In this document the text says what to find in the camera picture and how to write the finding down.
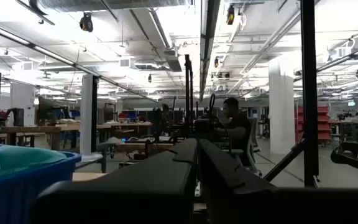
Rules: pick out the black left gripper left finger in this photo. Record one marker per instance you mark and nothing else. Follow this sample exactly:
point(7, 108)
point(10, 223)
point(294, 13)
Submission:
point(135, 193)

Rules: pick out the white round column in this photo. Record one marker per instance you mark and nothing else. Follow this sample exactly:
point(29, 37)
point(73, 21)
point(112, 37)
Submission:
point(86, 115)

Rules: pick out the red storage shelf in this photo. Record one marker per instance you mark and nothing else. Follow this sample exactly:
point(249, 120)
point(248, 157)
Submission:
point(323, 124)

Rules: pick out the blue plastic bin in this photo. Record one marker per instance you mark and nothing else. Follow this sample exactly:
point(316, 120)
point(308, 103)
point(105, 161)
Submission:
point(26, 199)

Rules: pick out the teal shirt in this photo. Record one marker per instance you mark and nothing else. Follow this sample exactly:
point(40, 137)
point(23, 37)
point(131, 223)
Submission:
point(11, 161)

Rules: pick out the white square column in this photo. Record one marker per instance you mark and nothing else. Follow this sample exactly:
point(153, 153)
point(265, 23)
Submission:
point(280, 109)

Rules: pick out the grey office chair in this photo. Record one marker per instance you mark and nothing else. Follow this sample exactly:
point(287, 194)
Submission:
point(254, 140)

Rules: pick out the person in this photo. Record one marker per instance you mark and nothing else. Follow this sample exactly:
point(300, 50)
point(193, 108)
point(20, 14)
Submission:
point(238, 130)

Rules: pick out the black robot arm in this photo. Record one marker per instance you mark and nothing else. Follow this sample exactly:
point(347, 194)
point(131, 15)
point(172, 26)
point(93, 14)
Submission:
point(353, 155)

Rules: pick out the wooden workbench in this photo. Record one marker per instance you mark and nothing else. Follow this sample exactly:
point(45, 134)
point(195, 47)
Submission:
point(42, 129)

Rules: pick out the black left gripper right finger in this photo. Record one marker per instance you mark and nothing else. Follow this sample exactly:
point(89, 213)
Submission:
point(228, 199)

